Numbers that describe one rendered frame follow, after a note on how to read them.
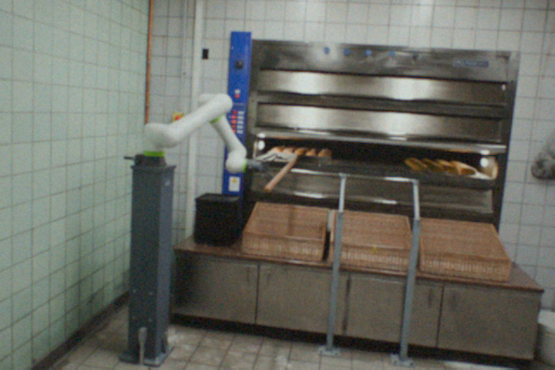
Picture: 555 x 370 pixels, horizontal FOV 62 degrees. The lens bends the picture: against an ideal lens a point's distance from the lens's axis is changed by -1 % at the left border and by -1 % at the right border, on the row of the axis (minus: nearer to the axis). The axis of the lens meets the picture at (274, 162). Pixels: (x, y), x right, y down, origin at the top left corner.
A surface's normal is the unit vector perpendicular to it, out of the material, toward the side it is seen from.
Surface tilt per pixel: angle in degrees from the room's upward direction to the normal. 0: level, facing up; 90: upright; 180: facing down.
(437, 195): 70
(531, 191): 90
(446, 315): 90
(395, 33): 90
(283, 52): 90
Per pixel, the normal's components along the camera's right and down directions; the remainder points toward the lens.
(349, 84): -0.11, -0.24
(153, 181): -0.18, 0.10
